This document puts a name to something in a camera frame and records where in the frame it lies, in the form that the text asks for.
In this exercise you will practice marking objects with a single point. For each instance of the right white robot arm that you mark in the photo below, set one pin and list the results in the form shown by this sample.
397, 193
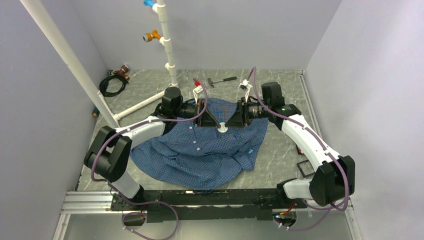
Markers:
333, 180

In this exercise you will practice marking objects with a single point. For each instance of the blue hose nozzle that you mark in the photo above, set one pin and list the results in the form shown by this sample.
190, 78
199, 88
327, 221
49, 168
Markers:
149, 3

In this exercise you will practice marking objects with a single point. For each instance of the blue checkered shirt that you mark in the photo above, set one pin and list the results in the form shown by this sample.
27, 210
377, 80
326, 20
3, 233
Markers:
201, 158

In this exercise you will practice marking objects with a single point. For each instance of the white PVC pipe frame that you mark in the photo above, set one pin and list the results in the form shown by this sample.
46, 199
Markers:
50, 92

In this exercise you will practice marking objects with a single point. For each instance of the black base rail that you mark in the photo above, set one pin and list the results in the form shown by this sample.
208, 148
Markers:
254, 203

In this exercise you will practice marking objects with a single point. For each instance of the orange hose nozzle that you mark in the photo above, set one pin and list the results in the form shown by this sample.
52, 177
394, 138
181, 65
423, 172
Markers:
149, 36

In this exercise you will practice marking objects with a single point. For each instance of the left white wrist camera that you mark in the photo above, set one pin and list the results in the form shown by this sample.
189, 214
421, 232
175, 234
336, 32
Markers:
196, 92

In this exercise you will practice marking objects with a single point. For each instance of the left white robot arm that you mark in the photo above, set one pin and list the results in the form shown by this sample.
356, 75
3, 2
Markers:
109, 153

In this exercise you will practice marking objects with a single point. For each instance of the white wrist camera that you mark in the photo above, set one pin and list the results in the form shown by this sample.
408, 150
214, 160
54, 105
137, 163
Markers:
246, 87
196, 92

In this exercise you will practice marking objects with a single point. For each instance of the pink flower brooch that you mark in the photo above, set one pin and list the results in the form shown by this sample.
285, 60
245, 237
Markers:
300, 151

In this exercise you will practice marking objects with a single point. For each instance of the green orange screwdriver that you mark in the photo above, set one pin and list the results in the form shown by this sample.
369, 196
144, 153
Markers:
95, 112

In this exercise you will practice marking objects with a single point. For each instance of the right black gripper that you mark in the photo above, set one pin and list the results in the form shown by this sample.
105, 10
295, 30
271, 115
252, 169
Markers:
242, 116

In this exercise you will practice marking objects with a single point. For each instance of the round white brooch backing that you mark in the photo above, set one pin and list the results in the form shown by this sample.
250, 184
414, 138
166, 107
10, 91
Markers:
222, 127

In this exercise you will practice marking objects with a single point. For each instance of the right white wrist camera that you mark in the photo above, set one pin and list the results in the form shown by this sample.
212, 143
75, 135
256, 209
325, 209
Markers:
246, 87

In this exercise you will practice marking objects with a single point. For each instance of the black handled hammer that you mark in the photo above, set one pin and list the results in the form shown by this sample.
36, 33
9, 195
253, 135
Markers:
213, 82

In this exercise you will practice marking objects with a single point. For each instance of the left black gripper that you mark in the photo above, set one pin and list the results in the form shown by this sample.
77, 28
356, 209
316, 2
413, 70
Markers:
202, 117

